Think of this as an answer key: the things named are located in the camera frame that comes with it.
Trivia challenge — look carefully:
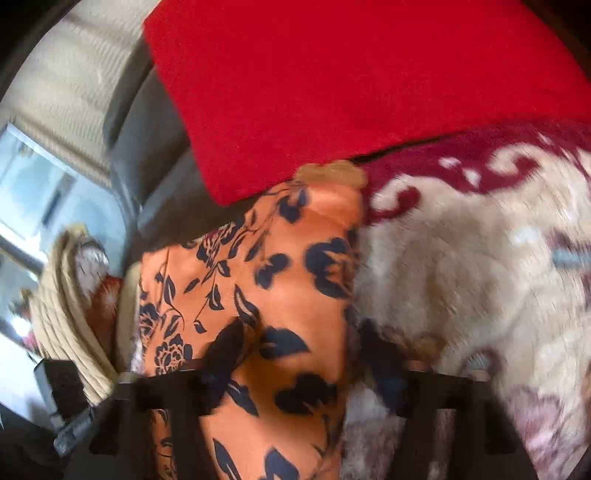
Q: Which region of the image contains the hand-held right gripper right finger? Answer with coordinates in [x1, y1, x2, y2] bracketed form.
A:
[358, 318, 539, 480]

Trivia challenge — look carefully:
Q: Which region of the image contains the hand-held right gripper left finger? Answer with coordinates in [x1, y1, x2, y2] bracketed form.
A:
[65, 318, 247, 480]

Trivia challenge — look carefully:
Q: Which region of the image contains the orange floral blouse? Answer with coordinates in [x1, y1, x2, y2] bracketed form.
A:
[136, 159, 370, 480]

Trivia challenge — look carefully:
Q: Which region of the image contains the orange patterned cushion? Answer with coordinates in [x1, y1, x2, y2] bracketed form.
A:
[85, 274, 123, 342]

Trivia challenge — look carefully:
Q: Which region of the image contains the floral plush blanket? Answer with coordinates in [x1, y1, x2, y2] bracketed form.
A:
[115, 117, 591, 480]

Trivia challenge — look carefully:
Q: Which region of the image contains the dark leather sofa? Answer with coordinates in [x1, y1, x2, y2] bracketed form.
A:
[108, 44, 218, 245]

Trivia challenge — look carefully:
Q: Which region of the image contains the red folded cloth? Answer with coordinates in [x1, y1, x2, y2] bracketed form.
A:
[141, 0, 591, 208]

